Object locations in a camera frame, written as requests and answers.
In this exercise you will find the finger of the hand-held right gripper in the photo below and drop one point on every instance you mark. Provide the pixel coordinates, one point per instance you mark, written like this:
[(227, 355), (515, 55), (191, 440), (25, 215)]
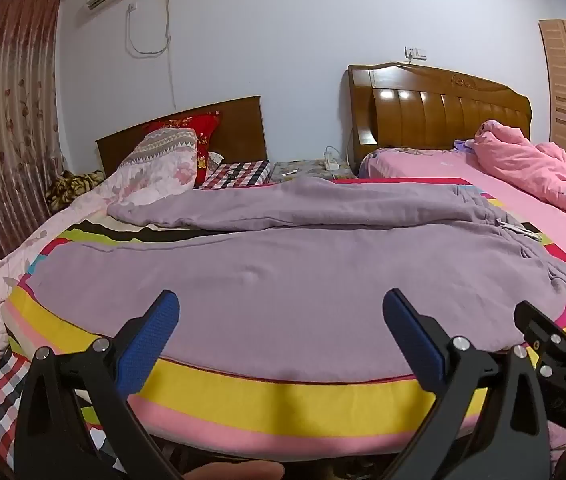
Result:
[(545, 337)]

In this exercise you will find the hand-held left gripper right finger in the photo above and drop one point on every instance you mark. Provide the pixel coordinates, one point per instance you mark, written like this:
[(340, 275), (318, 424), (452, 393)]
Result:
[(413, 340)]

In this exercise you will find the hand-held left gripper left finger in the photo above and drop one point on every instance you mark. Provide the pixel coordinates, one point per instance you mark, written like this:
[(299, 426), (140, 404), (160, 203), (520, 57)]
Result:
[(155, 330)]

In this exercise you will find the purple pants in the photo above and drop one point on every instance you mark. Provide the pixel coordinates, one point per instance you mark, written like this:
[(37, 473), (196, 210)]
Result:
[(288, 280)]

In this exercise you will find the person's left hand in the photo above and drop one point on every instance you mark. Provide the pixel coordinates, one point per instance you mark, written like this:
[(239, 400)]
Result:
[(235, 472)]

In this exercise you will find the pink crumpled quilt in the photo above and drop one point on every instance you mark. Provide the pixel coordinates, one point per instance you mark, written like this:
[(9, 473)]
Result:
[(538, 170)]

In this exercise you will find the colourful striped blanket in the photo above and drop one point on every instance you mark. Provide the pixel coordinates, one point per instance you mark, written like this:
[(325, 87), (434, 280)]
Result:
[(263, 405)]

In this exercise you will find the leopard print blanket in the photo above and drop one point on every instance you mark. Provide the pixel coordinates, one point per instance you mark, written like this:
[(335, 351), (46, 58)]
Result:
[(70, 187)]

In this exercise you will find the pink pillow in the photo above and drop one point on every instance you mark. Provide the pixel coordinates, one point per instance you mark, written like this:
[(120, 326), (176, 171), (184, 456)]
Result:
[(438, 165)]

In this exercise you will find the grey zigzag patterned pillow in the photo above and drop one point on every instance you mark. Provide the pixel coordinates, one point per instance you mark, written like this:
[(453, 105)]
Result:
[(168, 147)]

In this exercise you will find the small purple cloth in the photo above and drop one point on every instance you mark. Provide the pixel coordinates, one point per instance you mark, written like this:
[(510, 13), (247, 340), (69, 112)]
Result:
[(464, 146)]

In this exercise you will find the white power strip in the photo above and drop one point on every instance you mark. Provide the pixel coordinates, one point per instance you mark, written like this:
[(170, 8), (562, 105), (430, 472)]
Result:
[(332, 162)]

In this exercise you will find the nightstand with patterned cover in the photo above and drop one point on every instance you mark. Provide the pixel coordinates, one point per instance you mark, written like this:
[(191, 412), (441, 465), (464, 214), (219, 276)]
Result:
[(308, 167)]

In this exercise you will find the red embroidered pillow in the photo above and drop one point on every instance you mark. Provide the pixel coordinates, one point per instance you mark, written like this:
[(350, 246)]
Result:
[(208, 130)]

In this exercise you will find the plain dark wooden headboard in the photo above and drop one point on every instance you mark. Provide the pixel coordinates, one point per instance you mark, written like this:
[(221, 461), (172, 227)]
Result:
[(243, 125)]

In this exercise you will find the carved glossy wooden headboard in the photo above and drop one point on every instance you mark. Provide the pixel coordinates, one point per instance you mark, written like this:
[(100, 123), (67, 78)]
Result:
[(413, 110)]

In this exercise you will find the pink floral curtain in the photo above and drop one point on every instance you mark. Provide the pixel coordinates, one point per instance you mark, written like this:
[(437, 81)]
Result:
[(8, 110)]

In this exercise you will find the white wall pipe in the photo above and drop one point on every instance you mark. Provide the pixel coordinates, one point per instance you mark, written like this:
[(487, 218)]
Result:
[(170, 60)]

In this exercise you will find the white wall socket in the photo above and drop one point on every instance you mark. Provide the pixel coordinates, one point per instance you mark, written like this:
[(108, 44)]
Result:
[(415, 52)]

